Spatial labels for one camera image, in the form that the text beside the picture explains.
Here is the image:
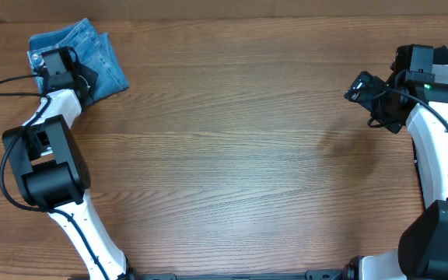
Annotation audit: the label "blue denim jeans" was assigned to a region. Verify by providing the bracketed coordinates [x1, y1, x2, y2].
[27, 19, 129, 107]

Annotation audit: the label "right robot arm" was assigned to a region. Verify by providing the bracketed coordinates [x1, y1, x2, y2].
[337, 44, 448, 279]

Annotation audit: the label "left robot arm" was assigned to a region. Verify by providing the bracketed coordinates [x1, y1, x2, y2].
[1, 47, 135, 279]

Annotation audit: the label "black garment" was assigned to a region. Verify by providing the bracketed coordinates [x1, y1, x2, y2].
[433, 45, 448, 65]

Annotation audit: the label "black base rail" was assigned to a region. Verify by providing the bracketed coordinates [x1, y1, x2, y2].
[135, 269, 344, 280]

